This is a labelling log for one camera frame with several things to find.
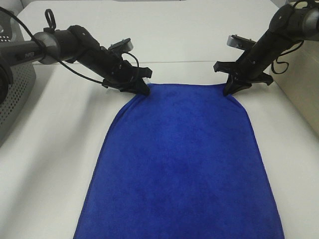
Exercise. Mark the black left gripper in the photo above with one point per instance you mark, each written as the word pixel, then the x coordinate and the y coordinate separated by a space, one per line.
pixel 127 78

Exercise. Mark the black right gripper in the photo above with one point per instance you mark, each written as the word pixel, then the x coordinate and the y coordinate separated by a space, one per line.
pixel 242 74

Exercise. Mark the blue microfibre towel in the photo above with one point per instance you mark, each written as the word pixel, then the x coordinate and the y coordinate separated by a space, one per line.
pixel 181 163

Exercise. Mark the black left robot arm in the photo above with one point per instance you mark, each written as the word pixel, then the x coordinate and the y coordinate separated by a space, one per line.
pixel 71 45

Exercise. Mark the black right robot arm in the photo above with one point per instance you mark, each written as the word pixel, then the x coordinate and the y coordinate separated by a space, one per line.
pixel 289 26

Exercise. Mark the white back board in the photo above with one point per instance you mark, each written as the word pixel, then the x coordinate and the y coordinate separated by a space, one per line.
pixel 161 31

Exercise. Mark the beige storage bin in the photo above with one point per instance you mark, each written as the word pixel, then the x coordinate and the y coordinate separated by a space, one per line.
pixel 298 77

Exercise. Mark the grey perforated plastic basket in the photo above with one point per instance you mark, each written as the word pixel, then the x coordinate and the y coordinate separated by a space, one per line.
pixel 24 77

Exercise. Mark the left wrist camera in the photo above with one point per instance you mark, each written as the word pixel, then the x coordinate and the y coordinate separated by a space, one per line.
pixel 124 45

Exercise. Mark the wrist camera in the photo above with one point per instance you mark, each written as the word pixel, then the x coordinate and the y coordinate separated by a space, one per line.
pixel 238 42
pixel 124 45

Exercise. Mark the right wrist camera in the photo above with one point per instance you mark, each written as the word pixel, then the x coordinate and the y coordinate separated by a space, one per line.
pixel 238 42

